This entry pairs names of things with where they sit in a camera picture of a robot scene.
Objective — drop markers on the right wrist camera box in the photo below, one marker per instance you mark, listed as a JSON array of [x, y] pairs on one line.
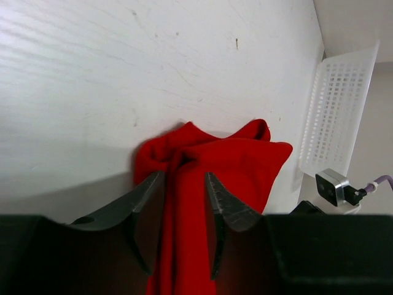
[[336, 189]]

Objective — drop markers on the red t shirt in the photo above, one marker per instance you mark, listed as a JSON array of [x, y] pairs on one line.
[[247, 163]]

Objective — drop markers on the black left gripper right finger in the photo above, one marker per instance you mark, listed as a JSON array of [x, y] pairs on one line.
[[223, 211]]

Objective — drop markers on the white plastic mesh basket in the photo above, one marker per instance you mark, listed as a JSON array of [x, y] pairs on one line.
[[337, 102]]

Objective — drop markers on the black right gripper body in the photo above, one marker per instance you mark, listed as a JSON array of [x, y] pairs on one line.
[[306, 207]]

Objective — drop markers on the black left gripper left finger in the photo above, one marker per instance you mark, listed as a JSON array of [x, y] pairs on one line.
[[139, 212]]

